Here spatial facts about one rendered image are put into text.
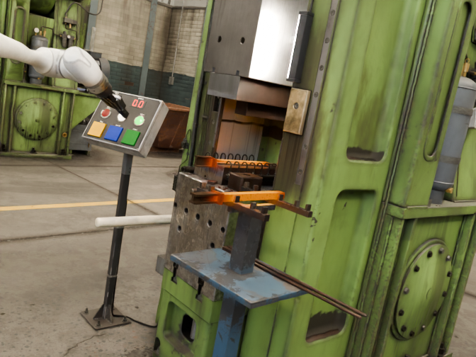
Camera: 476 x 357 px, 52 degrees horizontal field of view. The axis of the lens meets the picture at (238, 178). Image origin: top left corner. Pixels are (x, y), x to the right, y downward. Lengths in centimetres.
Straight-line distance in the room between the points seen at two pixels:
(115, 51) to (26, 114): 483
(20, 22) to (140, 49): 527
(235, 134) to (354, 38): 81
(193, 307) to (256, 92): 94
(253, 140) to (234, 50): 58
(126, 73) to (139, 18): 123
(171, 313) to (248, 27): 131
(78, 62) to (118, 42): 931
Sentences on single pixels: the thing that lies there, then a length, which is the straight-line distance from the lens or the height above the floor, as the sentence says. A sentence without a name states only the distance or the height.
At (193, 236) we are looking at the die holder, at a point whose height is 68.
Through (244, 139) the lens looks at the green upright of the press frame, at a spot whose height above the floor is 108.
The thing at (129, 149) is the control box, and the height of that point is 95.
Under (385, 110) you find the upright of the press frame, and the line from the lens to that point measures 213.
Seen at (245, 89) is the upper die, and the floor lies 132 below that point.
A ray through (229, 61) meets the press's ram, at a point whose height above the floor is 142.
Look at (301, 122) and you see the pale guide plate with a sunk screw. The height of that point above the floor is 123.
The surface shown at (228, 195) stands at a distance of 148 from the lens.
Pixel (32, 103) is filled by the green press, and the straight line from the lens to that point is 675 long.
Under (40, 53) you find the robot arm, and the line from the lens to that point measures 204.
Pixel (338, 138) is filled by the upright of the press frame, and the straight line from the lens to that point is 183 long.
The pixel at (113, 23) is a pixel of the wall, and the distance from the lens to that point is 1117.
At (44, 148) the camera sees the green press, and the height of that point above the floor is 13.
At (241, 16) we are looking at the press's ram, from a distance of 204.
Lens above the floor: 130
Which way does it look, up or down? 10 degrees down
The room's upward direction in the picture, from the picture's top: 10 degrees clockwise
